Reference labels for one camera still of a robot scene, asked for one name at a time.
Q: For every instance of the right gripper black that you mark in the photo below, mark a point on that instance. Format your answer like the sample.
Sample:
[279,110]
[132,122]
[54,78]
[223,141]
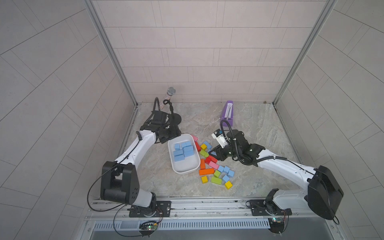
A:
[218,150]

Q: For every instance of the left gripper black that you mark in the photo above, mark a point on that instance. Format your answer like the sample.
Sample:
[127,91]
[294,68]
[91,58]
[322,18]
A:
[175,130]

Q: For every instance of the white plastic tray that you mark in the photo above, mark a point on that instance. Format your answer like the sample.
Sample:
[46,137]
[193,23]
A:
[184,142]

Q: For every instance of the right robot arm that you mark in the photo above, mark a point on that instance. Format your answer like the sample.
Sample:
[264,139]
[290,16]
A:
[319,190]

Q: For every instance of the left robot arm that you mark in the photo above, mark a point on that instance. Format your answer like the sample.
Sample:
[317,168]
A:
[119,180]

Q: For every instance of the black microphone stand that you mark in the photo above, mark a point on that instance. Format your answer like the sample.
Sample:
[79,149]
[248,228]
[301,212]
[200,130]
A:
[175,119]

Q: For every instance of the blue cube right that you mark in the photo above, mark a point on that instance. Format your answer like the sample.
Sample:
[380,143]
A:
[231,174]

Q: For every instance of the blue cube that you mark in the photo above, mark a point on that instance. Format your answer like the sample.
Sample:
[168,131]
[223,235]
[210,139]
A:
[225,178]
[231,174]

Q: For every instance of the pink block centre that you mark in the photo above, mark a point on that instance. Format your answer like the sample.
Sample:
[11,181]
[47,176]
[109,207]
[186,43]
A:
[214,165]

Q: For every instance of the pink block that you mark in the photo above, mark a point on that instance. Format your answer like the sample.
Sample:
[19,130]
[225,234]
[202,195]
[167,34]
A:
[195,138]
[214,165]

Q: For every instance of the pink block upper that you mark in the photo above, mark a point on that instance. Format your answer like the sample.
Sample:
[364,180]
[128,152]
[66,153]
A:
[195,138]

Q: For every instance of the blue cube front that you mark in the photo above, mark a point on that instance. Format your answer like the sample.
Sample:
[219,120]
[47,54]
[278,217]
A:
[225,178]

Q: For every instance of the small green cube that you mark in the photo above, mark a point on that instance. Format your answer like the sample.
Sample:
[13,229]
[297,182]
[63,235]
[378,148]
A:
[217,174]

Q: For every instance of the red block centre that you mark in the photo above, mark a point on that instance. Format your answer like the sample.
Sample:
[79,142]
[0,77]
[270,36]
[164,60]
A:
[210,159]

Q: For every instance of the rhinestone silver microphone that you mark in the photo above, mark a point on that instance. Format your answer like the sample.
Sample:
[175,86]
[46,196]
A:
[170,92]

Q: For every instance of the green block upper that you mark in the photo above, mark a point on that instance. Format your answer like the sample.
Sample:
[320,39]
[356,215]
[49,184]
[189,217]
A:
[204,153]

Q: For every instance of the green block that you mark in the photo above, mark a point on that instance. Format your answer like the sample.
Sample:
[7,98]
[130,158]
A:
[204,153]
[216,180]

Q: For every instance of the purple metronome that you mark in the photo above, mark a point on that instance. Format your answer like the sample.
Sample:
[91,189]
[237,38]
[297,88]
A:
[228,112]

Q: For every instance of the yellow cube front right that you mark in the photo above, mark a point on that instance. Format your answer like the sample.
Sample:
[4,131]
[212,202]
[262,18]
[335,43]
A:
[228,185]

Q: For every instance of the green block front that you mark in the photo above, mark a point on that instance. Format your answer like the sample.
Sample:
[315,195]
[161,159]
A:
[216,180]

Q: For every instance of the red block by tray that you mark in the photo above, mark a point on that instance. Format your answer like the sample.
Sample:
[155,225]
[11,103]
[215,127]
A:
[198,146]

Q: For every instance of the short orange block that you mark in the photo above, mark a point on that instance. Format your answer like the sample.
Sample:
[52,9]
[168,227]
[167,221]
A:
[202,164]

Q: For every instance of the long orange block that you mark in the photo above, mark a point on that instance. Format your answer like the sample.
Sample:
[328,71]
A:
[203,172]

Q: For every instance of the yellow cube front left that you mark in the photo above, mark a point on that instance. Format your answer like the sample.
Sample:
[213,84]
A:
[204,179]

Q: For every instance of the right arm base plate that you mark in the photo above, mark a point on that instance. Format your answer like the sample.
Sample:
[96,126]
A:
[266,208]

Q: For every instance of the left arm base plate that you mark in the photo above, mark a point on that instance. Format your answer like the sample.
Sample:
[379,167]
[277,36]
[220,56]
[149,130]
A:
[157,210]

